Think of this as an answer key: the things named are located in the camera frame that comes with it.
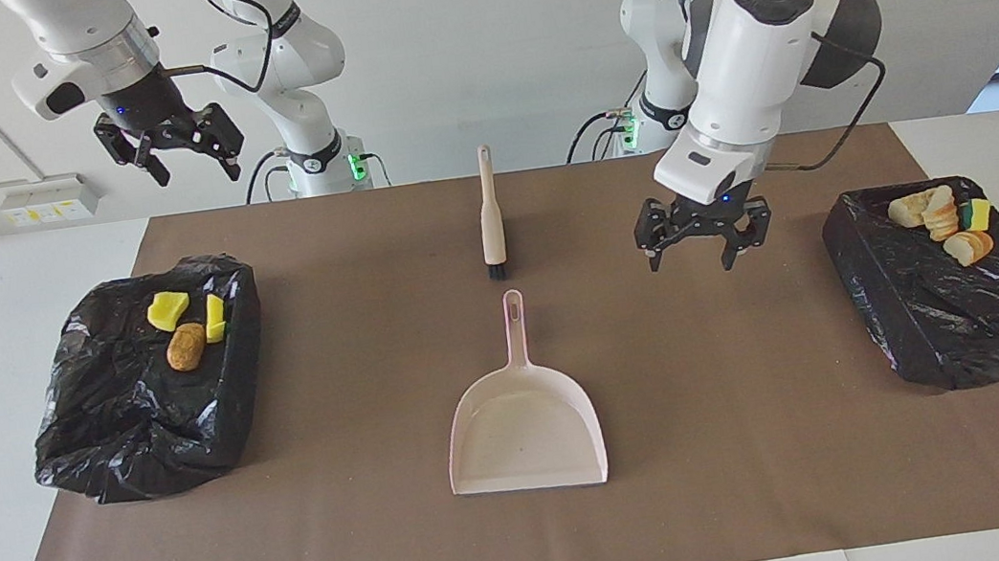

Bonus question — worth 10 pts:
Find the yellow sponge wedge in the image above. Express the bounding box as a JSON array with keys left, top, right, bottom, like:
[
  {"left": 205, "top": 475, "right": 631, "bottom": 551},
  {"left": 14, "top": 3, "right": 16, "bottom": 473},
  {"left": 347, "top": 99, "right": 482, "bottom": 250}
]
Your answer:
[{"left": 960, "top": 197, "right": 993, "bottom": 233}]

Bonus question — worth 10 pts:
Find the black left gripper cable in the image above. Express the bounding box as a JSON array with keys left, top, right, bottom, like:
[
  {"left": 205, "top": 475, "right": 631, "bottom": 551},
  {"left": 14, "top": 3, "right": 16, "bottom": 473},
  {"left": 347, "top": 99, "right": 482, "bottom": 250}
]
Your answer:
[{"left": 743, "top": 0, "right": 904, "bottom": 179}]

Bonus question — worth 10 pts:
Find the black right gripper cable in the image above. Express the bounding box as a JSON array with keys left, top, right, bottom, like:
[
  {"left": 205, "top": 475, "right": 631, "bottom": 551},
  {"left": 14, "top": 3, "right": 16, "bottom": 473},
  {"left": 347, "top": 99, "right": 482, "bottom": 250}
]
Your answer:
[{"left": 154, "top": 0, "right": 282, "bottom": 105}]

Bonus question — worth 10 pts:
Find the white wall socket box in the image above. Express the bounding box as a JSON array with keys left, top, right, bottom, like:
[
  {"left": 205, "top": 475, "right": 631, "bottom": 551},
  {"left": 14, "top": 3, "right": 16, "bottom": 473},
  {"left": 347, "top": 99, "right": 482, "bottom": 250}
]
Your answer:
[{"left": 0, "top": 169, "right": 104, "bottom": 231}]

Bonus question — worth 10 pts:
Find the smooth black bag lined bin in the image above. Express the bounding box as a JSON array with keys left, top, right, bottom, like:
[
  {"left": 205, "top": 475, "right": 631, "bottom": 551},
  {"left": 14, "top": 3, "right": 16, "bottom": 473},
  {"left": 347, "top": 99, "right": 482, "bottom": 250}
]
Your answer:
[{"left": 816, "top": 170, "right": 999, "bottom": 406}]

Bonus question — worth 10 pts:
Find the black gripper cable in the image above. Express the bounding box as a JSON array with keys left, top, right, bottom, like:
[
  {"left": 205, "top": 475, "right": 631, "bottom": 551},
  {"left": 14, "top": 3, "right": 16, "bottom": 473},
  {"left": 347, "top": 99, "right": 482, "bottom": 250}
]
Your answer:
[
  {"left": 154, "top": 0, "right": 282, "bottom": 105},
  {"left": 743, "top": 0, "right": 904, "bottom": 179}
]

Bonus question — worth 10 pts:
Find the beige handled hand brush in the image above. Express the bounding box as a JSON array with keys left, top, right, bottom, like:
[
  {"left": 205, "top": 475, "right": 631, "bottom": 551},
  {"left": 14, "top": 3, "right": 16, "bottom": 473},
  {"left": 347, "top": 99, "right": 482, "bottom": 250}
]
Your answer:
[{"left": 470, "top": 145, "right": 510, "bottom": 282}]

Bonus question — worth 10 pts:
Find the brown foam lump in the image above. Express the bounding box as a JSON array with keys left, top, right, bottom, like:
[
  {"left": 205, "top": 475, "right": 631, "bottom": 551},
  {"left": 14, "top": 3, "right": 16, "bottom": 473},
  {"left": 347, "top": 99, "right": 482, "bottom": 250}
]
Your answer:
[{"left": 163, "top": 321, "right": 211, "bottom": 374}]

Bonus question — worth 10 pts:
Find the yellow sponge piece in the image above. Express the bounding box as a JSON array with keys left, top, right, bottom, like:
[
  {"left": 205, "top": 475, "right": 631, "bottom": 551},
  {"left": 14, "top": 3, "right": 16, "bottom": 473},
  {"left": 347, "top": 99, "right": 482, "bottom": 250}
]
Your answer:
[
  {"left": 144, "top": 288, "right": 194, "bottom": 335},
  {"left": 200, "top": 292, "right": 232, "bottom": 345}
]

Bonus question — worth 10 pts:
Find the brown table mat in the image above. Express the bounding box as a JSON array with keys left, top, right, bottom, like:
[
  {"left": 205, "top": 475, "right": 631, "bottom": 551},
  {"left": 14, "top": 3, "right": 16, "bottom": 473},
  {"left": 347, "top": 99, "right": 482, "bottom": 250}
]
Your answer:
[{"left": 0, "top": 105, "right": 999, "bottom": 561}]

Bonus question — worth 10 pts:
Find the crumpled black bag lined bin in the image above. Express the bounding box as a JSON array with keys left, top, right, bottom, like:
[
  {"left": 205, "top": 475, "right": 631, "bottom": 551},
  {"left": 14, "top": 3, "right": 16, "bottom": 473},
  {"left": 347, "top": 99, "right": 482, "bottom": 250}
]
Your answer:
[{"left": 11, "top": 247, "right": 284, "bottom": 515}]

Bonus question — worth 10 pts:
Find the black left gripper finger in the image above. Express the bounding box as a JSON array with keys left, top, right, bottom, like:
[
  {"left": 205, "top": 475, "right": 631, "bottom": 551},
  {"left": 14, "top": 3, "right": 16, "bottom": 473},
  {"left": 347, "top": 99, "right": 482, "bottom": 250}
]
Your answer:
[
  {"left": 716, "top": 202, "right": 777, "bottom": 272},
  {"left": 631, "top": 198, "right": 682, "bottom": 275}
]

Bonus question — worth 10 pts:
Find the beige foam chunk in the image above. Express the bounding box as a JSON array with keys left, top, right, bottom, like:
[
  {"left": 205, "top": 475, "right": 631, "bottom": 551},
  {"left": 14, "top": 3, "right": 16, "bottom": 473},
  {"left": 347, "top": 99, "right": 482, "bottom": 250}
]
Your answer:
[
  {"left": 886, "top": 188, "right": 942, "bottom": 231},
  {"left": 943, "top": 227, "right": 997, "bottom": 269},
  {"left": 920, "top": 184, "right": 961, "bottom": 242}
]

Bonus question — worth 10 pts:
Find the black arm base cable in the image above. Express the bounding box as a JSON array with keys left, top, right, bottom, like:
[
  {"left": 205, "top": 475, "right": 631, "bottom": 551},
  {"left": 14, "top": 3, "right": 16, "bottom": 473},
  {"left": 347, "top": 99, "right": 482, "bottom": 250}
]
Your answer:
[
  {"left": 363, "top": 150, "right": 393, "bottom": 190},
  {"left": 240, "top": 149, "right": 294, "bottom": 206},
  {"left": 560, "top": 107, "right": 638, "bottom": 165}
]

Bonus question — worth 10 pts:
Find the pale pink plastic dustpan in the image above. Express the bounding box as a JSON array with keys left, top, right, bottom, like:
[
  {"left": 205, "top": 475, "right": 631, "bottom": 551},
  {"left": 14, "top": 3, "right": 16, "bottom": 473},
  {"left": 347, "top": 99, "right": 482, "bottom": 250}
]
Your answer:
[{"left": 426, "top": 280, "right": 611, "bottom": 504}]

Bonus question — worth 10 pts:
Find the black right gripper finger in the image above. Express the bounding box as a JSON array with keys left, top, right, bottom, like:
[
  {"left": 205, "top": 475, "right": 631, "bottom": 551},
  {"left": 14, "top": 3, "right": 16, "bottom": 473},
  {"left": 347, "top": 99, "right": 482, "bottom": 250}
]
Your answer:
[
  {"left": 203, "top": 101, "right": 250, "bottom": 185},
  {"left": 93, "top": 112, "right": 172, "bottom": 196}
]

